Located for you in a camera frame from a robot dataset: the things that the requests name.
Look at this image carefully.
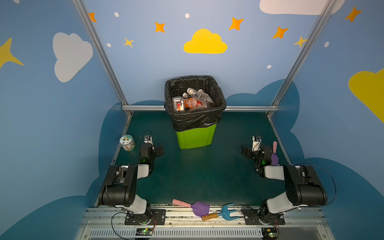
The blue fork rake wooden handle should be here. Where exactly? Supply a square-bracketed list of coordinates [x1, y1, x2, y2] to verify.
[202, 203, 240, 221]

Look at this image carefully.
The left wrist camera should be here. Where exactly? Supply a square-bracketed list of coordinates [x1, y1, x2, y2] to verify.
[144, 135, 154, 145]

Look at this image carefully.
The round tin with printed lid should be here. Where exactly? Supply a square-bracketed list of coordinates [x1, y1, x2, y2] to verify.
[120, 135, 136, 152]

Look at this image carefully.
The left circuit board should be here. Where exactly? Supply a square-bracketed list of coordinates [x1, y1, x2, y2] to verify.
[136, 229, 154, 236]

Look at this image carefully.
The rear aluminium crossbar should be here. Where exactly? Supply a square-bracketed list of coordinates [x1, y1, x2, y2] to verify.
[122, 105, 279, 112]

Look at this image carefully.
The white orange milk tea bottle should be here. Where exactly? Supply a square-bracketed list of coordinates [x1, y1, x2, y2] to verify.
[184, 98, 204, 109]

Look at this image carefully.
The right aluminium frame post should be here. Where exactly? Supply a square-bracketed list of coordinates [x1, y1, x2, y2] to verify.
[267, 0, 345, 119]

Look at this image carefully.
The left aluminium frame post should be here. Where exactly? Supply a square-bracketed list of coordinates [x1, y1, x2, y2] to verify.
[72, 0, 128, 107]

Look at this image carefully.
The purple spatula pink handle right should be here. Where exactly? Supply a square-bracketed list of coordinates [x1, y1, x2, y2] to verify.
[271, 141, 279, 166]

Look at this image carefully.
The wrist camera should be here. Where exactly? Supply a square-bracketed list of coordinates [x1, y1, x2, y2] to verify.
[144, 135, 154, 145]
[252, 136, 262, 152]

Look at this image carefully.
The aluminium frame post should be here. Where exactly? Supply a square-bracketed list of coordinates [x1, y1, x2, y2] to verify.
[72, 0, 128, 107]
[267, 0, 345, 119]

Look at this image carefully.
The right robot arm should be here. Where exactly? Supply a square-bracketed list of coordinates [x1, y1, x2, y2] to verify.
[241, 142, 328, 225]

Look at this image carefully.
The purple shovel pink handle front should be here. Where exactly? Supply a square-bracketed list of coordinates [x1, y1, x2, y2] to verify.
[172, 199, 210, 217]

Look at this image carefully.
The right circuit board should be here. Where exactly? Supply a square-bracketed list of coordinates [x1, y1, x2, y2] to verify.
[262, 228, 280, 240]

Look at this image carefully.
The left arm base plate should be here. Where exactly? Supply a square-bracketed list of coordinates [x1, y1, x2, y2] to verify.
[124, 209, 166, 226]

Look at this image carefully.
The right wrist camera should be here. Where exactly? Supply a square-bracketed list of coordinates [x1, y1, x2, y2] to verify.
[252, 136, 262, 152]

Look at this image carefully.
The green bin with black liner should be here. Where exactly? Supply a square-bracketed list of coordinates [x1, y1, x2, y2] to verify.
[164, 76, 227, 149]

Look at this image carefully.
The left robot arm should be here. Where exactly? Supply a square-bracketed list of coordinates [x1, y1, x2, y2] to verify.
[98, 143, 165, 225]

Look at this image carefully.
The tall red white label bottle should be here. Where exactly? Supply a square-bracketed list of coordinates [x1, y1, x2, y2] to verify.
[172, 97, 185, 112]

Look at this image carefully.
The purple text label bottle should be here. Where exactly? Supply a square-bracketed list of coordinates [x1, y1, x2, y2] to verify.
[198, 89, 215, 107]

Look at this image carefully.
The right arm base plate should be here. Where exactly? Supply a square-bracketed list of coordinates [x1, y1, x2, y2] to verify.
[241, 206, 286, 226]

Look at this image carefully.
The circuit board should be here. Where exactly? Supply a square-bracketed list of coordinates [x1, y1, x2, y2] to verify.
[136, 229, 154, 236]
[262, 228, 280, 240]

